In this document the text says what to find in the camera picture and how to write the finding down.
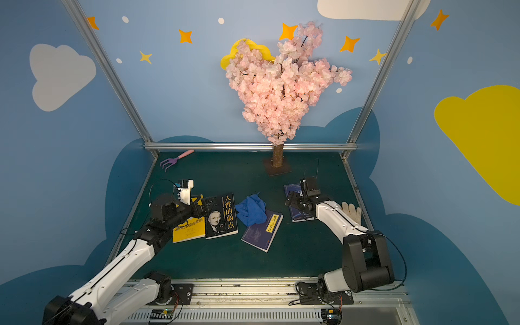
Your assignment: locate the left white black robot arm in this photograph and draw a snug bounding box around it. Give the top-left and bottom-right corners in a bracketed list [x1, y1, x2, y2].
[42, 197, 209, 324]

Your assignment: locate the black portrait cover book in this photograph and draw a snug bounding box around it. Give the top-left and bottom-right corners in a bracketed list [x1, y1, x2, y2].
[202, 192, 238, 240]

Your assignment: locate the purple book yellow label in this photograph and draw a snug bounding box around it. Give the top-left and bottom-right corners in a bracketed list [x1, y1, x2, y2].
[241, 210, 284, 253]

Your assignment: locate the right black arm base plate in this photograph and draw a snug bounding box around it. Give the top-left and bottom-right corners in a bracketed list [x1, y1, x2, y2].
[295, 281, 354, 306]

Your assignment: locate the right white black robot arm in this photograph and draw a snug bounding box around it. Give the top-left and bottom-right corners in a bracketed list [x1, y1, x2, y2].
[286, 191, 395, 293]

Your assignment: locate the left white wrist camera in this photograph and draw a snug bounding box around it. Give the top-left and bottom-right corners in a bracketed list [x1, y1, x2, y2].
[175, 180, 194, 205]

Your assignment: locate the aluminium frame rail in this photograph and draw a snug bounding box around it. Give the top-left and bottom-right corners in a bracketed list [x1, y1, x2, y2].
[144, 142, 357, 152]

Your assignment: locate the blue microfibre cloth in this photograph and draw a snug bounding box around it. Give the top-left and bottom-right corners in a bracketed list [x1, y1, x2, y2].
[235, 194, 267, 227]

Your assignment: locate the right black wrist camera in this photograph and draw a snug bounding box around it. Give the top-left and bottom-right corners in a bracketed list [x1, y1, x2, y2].
[300, 177, 321, 197]

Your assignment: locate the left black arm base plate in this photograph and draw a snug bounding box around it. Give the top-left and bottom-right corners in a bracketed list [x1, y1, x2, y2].
[149, 283, 194, 306]

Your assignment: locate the pink blossom artificial tree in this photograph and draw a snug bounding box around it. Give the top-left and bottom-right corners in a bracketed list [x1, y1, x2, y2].
[221, 22, 352, 176]

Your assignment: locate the front aluminium rail bed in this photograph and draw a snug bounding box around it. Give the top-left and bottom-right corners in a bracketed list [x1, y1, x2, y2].
[124, 277, 419, 324]

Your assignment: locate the blue little prince book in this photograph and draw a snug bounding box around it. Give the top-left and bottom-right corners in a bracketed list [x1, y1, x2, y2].
[283, 183, 316, 223]

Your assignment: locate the purple pink toy rake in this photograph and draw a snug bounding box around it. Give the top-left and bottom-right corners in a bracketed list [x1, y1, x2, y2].
[160, 150, 194, 171]

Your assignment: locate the white cotton work glove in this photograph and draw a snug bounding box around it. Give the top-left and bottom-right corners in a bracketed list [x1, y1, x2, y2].
[341, 202, 362, 225]

